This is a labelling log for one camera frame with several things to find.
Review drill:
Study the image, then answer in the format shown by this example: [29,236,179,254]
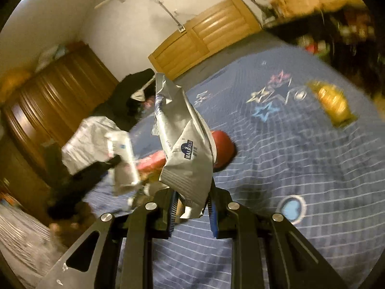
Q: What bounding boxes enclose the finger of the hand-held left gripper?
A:
[86,157,121,185]

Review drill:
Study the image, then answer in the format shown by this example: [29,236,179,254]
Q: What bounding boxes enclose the white cloth piece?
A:
[131,80,155,102]

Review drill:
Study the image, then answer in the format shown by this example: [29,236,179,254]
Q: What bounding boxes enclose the dark wooden wardrobe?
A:
[0,40,119,217]

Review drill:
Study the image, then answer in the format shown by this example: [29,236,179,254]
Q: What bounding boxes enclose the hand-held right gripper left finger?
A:
[36,185,181,289]

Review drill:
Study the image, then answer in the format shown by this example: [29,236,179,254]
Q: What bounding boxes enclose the dark cluttered desk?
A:
[265,0,380,97]

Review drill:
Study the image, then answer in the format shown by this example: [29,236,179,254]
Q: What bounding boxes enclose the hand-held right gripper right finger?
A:
[206,177,352,289]

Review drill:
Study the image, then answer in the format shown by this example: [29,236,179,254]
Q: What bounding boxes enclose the black clothes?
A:
[93,69,155,127]

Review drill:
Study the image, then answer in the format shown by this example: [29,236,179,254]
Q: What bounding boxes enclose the silver snack packet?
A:
[150,73,218,220]

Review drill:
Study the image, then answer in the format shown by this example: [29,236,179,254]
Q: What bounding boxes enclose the yellow packet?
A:
[307,80,358,127]

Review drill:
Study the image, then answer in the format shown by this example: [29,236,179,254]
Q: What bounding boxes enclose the grey striped cloth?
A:
[0,202,70,280]

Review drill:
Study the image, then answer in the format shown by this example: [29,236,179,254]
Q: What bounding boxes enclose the red apple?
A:
[211,130,238,172]

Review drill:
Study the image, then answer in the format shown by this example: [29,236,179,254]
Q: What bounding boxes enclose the light wooden headboard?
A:
[148,0,262,80]

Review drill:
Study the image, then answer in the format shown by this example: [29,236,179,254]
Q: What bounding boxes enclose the pink box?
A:
[135,152,167,177]

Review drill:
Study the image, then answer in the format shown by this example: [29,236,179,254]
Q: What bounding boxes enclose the blue checked blanket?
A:
[81,40,382,289]

